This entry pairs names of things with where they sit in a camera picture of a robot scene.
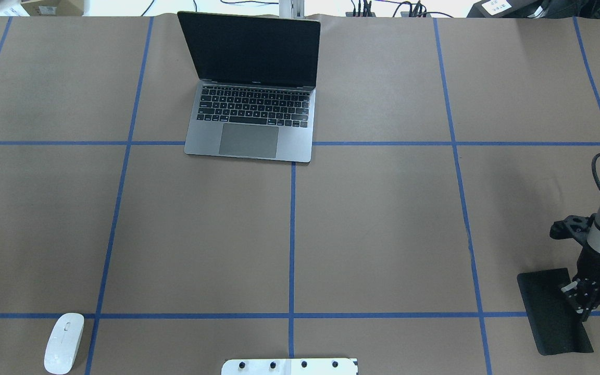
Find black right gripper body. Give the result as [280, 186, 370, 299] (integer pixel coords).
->
[560, 249, 600, 322]

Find black mouse pad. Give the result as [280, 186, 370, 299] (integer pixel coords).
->
[516, 268, 594, 356]

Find grey laptop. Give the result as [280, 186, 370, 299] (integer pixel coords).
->
[177, 11, 321, 163]

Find white desk lamp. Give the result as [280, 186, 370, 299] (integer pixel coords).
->
[277, 0, 305, 19]

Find white computer mouse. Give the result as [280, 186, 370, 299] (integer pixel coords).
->
[44, 312, 85, 374]

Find black box with label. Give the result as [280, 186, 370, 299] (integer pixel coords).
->
[467, 1, 600, 19]

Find cardboard box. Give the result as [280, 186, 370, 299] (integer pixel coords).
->
[0, 1, 86, 17]

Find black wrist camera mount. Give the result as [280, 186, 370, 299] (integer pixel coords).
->
[548, 214, 596, 247]

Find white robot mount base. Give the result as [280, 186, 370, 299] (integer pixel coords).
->
[221, 357, 359, 374]

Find black cables behind table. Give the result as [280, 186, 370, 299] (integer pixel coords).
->
[141, 0, 454, 18]

